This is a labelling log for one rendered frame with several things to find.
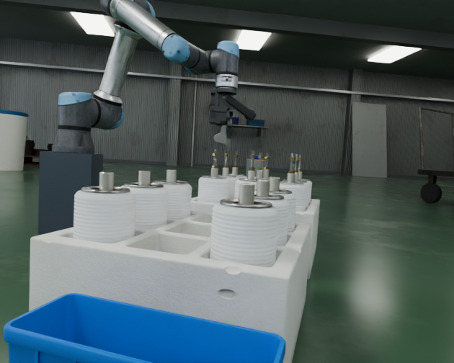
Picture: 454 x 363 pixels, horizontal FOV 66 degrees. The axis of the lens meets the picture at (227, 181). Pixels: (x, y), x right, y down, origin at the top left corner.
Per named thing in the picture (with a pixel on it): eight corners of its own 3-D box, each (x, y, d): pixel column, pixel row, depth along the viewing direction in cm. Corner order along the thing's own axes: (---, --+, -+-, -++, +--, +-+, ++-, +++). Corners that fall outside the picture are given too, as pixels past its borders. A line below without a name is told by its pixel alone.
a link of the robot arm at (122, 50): (74, 121, 142) (113, -17, 130) (102, 124, 155) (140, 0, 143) (93, 132, 137) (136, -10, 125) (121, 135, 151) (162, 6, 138)
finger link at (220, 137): (212, 152, 119) (214, 125, 119) (230, 153, 119) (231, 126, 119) (212, 152, 116) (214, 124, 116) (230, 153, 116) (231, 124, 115)
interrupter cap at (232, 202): (212, 207, 48) (212, 202, 48) (228, 201, 55) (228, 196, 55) (266, 212, 46) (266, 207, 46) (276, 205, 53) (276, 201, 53)
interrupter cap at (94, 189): (70, 192, 55) (70, 187, 55) (101, 189, 62) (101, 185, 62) (112, 196, 52) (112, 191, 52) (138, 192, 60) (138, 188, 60)
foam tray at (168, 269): (27, 351, 54) (29, 237, 53) (153, 274, 91) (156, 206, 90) (279, 422, 42) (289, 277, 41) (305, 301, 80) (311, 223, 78)
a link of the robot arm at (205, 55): (177, 46, 118) (205, 42, 113) (195, 55, 128) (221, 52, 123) (176, 70, 118) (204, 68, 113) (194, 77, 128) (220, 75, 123)
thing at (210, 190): (232, 235, 111) (236, 178, 109) (212, 240, 103) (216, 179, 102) (209, 230, 117) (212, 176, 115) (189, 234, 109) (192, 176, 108)
